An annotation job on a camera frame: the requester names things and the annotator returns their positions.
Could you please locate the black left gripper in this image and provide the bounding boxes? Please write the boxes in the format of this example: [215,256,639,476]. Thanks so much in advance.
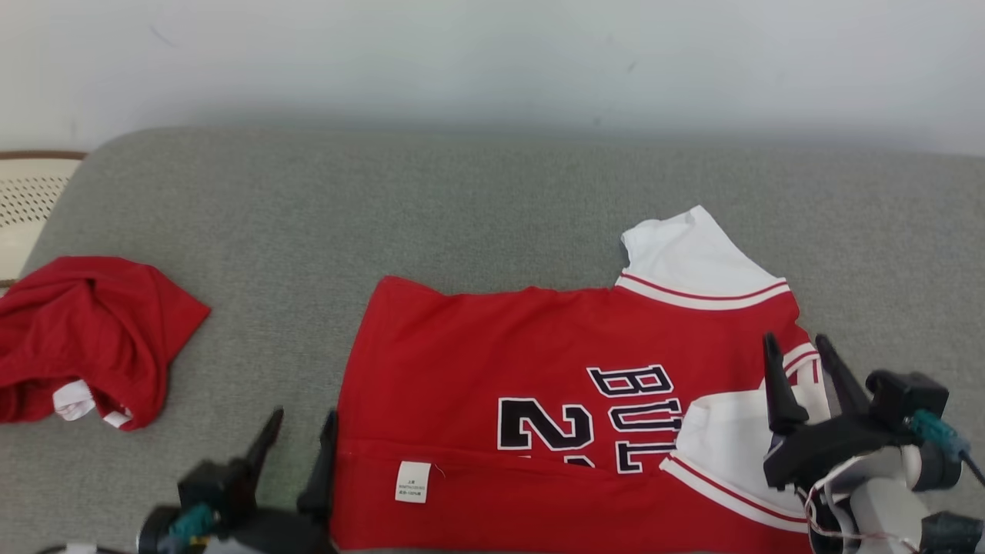
[231,407,339,554]

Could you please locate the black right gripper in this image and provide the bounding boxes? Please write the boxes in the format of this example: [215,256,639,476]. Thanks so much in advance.
[761,332,918,491]

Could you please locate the red Bulls jersey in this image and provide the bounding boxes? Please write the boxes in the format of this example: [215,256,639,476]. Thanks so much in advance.
[329,205,833,554]

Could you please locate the red shorts with white stripe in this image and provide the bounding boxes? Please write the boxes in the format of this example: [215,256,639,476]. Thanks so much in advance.
[0,255,212,432]

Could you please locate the grey fabric sofa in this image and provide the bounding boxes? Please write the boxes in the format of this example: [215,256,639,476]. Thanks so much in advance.
[0,127,985,554]

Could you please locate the cream perforated laundry basket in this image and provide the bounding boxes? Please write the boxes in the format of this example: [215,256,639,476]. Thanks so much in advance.
[0,151,87,290]

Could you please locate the teal cable connector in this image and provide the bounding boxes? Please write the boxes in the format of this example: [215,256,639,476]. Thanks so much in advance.
[907,409,972,464]
[167,503,218,544]

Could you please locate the red white wire bundle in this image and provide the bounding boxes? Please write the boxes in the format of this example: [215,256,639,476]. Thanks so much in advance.
[803,462,917,554]

